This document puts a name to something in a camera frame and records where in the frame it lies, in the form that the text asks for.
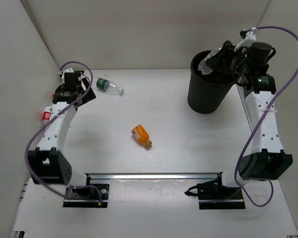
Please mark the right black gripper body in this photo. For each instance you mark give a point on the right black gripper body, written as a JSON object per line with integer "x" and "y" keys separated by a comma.
{"x": 238, "y": 60}

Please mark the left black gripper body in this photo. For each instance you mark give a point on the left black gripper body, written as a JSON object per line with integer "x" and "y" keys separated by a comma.
{"x": 89, "y": 96}

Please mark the clear bottle red label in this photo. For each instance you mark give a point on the clear bottle red label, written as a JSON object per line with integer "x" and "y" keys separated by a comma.
{"x": 47, "y": 112}

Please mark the clear bottle green label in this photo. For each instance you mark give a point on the clear bottle green label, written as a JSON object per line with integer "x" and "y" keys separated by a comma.
{"x": 107, "y": 86}

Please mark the clear bottle black label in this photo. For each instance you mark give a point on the clear bottle black label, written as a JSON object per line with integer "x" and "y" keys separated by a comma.
{"x": 211, "y": 62}

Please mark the orange juice bottle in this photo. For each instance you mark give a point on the orange juice bottle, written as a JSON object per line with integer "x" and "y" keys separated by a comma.
{"x": 141, "y": 136}

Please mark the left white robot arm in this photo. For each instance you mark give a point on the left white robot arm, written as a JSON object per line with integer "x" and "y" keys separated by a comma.
{"x": 47, "y": 159}

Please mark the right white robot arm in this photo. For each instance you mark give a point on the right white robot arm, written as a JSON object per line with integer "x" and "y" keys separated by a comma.
{"x": 267, "y": 160}

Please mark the black plastic bin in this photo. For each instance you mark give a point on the black plastic bin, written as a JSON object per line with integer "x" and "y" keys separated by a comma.
{"x": 206, "y": 92}

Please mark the aluminium table rail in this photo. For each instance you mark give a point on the aluminium table rail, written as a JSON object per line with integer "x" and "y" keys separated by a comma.
{"x": 153, "y": 176}

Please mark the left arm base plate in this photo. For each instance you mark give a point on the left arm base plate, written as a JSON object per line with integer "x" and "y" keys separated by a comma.
{"x": 88, "y": 197}

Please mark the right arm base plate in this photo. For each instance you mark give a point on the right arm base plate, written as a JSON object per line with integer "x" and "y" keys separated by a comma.
{"x": 213, "y": 196}

